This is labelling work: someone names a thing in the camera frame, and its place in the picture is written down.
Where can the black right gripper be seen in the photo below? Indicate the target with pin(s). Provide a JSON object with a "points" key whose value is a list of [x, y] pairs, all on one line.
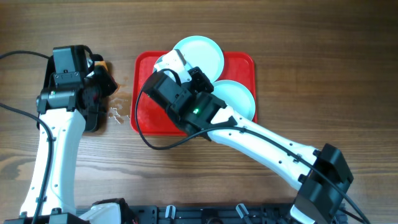
{"points": [[198, 76]]}

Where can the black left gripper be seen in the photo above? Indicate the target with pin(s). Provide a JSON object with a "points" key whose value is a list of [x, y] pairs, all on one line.
{"points": [[110, 84]]}

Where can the orange green sponge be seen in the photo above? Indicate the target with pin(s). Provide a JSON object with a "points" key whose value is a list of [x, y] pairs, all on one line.
{"points": [[100, 67]]}

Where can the white plate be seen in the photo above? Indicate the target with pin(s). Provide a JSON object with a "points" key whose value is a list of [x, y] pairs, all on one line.
{"points": [[236, 95], [203, 52], [159, 65]]}

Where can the white plate top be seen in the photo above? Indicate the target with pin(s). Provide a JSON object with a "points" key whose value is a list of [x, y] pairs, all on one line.
{"points": [[203, 52]]}

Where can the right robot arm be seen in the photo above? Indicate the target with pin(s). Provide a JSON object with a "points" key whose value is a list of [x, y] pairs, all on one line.
{"points": [[321, 177]]}

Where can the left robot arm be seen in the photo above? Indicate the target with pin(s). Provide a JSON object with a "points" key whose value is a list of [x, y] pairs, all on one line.
{"points": [[51, 192]]}

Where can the red plastic tray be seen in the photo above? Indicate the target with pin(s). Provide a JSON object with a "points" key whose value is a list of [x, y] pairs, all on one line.
{"points": [[151, 118]]}

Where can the black water basin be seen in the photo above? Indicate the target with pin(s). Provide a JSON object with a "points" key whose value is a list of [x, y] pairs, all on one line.
{"points": [[92, 120]]}

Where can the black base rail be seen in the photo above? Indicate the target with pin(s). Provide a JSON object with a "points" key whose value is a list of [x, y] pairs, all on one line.
{"points": [[269, 213]]}

